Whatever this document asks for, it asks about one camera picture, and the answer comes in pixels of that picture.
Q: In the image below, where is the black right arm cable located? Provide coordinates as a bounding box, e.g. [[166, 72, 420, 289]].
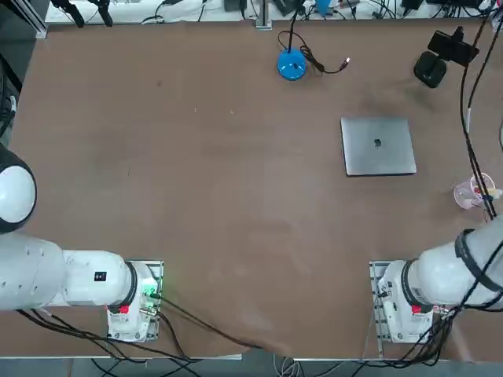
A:
[[457, 0, 503, 311]]

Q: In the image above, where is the silver closed laptop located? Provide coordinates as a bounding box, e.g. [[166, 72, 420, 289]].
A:
[[340, 115, 417, 178]]

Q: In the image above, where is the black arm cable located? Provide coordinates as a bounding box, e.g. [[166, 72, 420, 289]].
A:
[[15, 308, 205, 362], [457, 0, 503, 311]]

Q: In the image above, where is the aluminium frame rail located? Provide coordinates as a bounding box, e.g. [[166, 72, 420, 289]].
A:
[[23, 0, 49, 40]]

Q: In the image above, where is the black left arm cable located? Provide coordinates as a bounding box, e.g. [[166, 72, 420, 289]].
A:
[[15, 308, 205, 362]]

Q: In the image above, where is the blue desk lamp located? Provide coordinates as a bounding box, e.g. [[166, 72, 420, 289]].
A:
[[277, 0, 335, 82]]

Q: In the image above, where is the black right base cable bundle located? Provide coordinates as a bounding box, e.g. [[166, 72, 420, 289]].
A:
[[361, 302, 461, 364]]

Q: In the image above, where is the black tripod leg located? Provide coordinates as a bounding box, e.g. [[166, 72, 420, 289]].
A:
[[50, 0, 86, 29], [90, 0, 115, 27]]

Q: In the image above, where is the black smartphone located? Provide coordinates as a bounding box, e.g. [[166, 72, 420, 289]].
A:
[[427, 29, 481, 68]]

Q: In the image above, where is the black desktop phone stand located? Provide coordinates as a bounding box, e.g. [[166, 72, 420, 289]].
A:
[[413, 26, 467, 90]]

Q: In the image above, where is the black left base cable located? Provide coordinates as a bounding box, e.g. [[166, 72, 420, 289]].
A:
[[155, 292, 276, 354]]

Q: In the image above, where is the aluminium camera post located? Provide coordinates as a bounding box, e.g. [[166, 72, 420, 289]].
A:
[[255, 0, 274, 31]]

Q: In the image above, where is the clear plastic pen cup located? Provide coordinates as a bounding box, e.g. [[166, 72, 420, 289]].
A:
[[453, 172, 497, 211]]

